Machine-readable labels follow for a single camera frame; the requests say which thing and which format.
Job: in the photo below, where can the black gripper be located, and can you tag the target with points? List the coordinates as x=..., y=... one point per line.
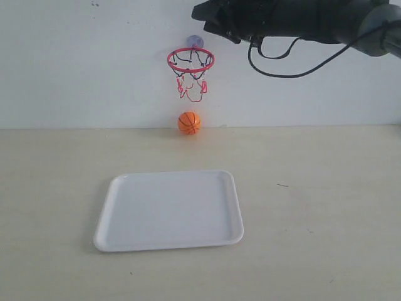
x=235, y=21

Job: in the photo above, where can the small orange toy basketball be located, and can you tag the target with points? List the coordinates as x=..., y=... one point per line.
x=189, y=123

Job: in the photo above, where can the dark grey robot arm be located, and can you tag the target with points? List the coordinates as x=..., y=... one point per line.
x=372, y=27

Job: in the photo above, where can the red mini basketball hoop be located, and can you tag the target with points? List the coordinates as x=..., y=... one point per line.
x=190, y=65

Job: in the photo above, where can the white rectangular plastic tray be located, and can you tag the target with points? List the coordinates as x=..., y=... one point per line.
x=169, y=210

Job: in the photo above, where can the clear suction cup mount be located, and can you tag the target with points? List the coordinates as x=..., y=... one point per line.
x=194, y=41

